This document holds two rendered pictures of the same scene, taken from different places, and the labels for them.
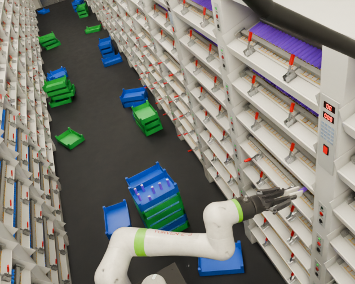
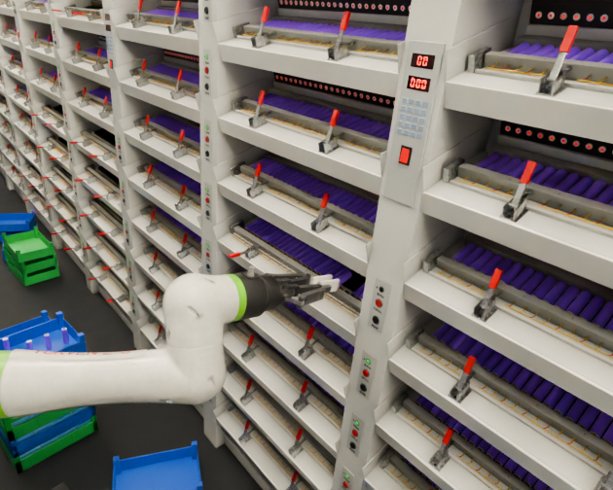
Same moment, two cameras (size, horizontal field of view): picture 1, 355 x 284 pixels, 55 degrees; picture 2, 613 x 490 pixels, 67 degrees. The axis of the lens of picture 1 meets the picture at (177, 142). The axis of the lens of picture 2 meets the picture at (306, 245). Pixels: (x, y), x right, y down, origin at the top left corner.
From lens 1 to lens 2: 0.61 m
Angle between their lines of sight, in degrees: 30
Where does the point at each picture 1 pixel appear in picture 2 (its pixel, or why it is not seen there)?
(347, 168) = (439, 188)
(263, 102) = (276, 132)
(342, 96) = (452, 26)
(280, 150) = (301, 218)
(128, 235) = not seen: outside the picture
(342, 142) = (438, 130)
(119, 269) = not seen: outside the picture
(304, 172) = (345, 240)
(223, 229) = (207, 324)
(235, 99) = (221, 151)
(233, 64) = (224, 84)
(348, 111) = (455, 63)
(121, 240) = not seen: outside the picture
